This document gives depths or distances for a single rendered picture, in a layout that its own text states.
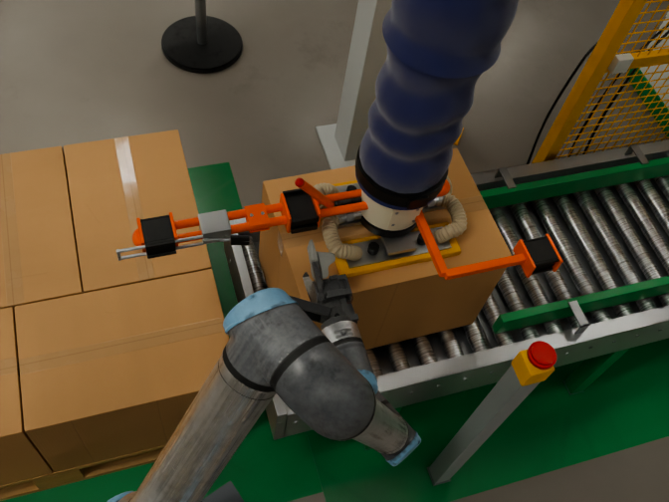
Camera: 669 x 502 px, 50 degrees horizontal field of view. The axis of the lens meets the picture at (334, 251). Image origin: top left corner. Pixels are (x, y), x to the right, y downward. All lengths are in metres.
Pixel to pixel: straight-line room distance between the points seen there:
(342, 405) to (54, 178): 1.70
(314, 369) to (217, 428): 0.23
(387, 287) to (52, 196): 1.21
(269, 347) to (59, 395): 1.17
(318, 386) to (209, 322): 1.18
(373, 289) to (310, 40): 2.22
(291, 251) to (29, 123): 1.91
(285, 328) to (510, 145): 2.64
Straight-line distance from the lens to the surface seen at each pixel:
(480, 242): 2.00
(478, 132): 3.62
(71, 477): 2.62
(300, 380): 1.08
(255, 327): 1.11
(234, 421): 1.21
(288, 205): 1.78
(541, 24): 4.36
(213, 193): 3.17
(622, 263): 2.69
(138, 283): 2.31
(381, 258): 1.87
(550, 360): 1.79
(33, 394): 2.21
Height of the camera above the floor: 2.53
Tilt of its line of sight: 57 degrees down
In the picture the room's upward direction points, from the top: 12 degrees clockwise
